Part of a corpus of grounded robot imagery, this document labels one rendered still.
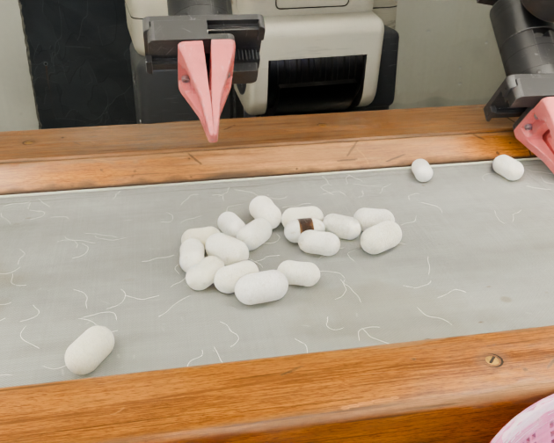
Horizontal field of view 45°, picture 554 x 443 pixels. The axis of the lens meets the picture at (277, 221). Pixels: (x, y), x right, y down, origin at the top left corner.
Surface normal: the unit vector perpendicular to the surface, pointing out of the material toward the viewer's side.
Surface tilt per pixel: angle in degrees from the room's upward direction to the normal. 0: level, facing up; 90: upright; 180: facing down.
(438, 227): 0
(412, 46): 90
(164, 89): 90
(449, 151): 45
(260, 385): 0
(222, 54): 63
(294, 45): 98
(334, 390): 0
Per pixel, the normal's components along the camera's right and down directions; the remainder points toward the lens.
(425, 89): 0.25, 0.43
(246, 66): 0.13, -0.37
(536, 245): 0.00, -0.89
